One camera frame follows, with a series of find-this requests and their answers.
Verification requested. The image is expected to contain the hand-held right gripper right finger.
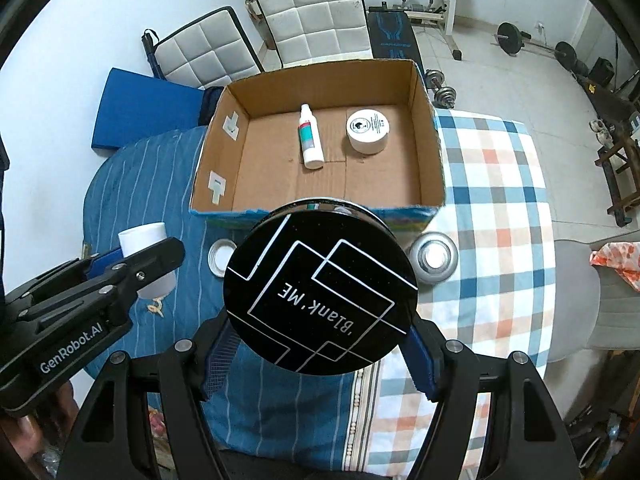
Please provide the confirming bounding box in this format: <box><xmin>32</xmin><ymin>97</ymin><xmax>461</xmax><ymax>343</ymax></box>
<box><xmin>399</xmin><ymin>316</ymin><xmax>587</xmax><ymax>480</ymax></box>

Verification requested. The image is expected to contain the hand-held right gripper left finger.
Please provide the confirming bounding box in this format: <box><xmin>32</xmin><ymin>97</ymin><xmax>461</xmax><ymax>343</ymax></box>
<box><xmin>65</xmin><ymin>310</ymin><xmax>242</xmax><ymax>480</ymax></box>

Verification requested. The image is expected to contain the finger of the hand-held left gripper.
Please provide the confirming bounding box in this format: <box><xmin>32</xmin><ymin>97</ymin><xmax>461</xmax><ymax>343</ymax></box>
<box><xmin>10</xmin><ymin>249</ymin><xmax>127</xmax><ymax>301</ymax></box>
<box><xmin>85</xmin><ymin>236</ymin><xmax>187</xmax><ymax>313</ymax></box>

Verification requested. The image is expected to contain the white cup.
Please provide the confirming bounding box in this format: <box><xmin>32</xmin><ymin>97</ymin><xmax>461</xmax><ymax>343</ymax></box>
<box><xmin>118</xmin><ymin>221</ymin><xmax>177</xmax><ymax>299</ymax></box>

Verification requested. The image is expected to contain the black round tin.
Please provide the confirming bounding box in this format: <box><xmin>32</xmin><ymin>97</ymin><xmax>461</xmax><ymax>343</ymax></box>
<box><xmin>223</xmin><ymin>199</ymin><xmax>420</xmax><ymax>377</ymax></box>

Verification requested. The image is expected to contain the cardboard box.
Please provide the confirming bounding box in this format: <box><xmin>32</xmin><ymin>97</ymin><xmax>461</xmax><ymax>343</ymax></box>
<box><xmin>189</xmin><ymin>58</ymin><xmax>447</xmax><ymax>233</ymax></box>

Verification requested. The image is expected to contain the small white lid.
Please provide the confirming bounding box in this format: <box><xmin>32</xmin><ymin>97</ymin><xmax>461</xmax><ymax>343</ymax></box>
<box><xmin>207</xmin><ymin>239</ymin><xmax>239</xmax><ymax>279</ymax></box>

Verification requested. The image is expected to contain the blue striped cloth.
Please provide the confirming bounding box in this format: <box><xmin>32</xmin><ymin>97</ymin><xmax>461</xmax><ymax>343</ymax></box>
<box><xmin>81</xmin><ymin>127</ymin><xmax>382</xmax><ymax>472</ymax></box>

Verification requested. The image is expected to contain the silver metal can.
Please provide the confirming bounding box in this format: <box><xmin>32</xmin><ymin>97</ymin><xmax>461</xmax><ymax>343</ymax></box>
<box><xmin>408</xmin><ymin>233</ymin><xmax>458</xmax><ymax>284</ymax></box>

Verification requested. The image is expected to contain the blue folded mat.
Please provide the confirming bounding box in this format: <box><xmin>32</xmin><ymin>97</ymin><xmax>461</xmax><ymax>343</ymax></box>
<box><xmin>91</xmin><ymin>67</ymin><xmax>224</xmax><ymax>151</ymax></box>

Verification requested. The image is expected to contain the checked tablecloth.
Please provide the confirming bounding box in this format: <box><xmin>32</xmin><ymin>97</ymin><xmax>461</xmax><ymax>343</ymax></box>
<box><xmin>350</xmin><ymin>107</ymin><xmax>559</xmax><ymax>477</ymax></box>

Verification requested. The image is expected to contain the grey chair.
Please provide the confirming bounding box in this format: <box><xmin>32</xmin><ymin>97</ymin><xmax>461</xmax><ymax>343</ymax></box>
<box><xmin>546</xmin><ymin>238</ymin><xmax>640</xmax><ymax>362</ymax></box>

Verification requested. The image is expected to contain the white spray bottle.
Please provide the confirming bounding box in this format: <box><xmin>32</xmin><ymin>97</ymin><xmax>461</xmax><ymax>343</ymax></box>
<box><xmin>299</xmin><ymin>103</ymin><xmax>325</xmax><ymax>170</ymax></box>

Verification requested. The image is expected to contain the white quilted chair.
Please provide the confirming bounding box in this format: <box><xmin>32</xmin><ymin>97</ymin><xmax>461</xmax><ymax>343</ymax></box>
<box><xmin>152</xmin><ymin>6</ymin><xmax>266</xmax><ymax>90</ymax></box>
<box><xmin>253</xmin><ymin>0</ymin><xmax>374</xmax><ymax>68</ymax></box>

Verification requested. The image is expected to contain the orange patterned cloth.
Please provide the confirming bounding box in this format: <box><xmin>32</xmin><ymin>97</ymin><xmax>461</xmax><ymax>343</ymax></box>
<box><xmin>589</xmin><ymin>241</ymin><xmax>640</xmax><ymax>294</ymax></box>

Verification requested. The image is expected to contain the white round jar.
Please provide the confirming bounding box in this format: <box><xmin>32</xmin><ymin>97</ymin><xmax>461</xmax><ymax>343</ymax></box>
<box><xmin>346</xmin><ymin>108</ymin><xmax>390</xmax><ymax>156</ymax></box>

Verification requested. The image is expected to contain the wooden stool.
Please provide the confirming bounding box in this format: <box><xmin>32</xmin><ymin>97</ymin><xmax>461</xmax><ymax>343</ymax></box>
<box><xmin>593</xmin><ymin>122</ymin><xmax>640</xmax><ymax>227</ymax></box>

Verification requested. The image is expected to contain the black blue weight bench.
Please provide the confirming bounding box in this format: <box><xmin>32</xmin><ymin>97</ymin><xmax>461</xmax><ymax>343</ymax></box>
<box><xmin>367</xmin><ymin>6</ymin><xmax>427</xmax><ymax>77</ymax></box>

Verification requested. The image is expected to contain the barbell on floor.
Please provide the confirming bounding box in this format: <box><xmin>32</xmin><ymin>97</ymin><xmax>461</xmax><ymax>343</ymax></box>
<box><xmin>494</xmin><ymin>21</ymin><xmax>590</xmax><ymax>72</ymax></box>

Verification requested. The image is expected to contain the black speaker box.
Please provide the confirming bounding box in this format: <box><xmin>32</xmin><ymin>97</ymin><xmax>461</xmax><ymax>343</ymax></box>
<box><xmin>592</xmin><ymin>58</ymin><xmax>615</xmax><ymax>86</ymax></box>

